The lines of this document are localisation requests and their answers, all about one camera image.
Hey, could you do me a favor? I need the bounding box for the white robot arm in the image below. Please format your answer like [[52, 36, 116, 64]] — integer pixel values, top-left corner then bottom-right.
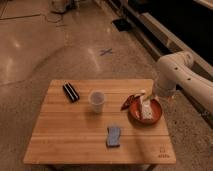
[[153, 51, 213, 111]]

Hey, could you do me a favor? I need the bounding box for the white paper cup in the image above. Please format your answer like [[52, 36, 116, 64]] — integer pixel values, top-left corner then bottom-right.
[[88, 91, 105, 114]]

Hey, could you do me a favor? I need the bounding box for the red chip bag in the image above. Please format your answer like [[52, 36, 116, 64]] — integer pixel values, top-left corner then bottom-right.
[[120, 93, 145, 111]]

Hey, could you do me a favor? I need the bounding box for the black rectangular case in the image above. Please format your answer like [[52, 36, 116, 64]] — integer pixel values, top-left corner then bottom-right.
[[63, 83, 80, 103]]

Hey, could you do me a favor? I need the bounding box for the red bowl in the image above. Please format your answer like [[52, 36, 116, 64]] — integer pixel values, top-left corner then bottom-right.
[[129, 98, 162, 125]]

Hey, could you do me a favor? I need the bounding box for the white box in bowl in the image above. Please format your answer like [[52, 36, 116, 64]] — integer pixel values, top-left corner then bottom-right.
[[140, 90, 153, 120]]

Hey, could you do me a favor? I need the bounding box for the wooden table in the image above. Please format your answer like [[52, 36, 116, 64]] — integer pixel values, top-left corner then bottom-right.
[[23, 79, 176, 165]]

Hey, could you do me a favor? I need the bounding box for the blue sponge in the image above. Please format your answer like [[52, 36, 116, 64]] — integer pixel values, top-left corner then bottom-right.
[[106, 126, 121, 148]]

